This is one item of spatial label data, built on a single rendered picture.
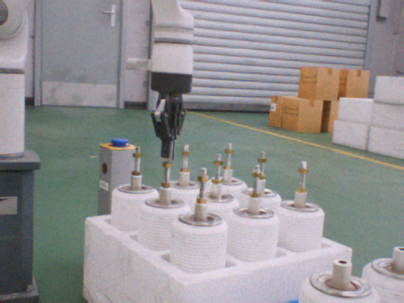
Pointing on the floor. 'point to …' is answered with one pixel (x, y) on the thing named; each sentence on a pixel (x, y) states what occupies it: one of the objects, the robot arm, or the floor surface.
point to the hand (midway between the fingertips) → (167, 150)
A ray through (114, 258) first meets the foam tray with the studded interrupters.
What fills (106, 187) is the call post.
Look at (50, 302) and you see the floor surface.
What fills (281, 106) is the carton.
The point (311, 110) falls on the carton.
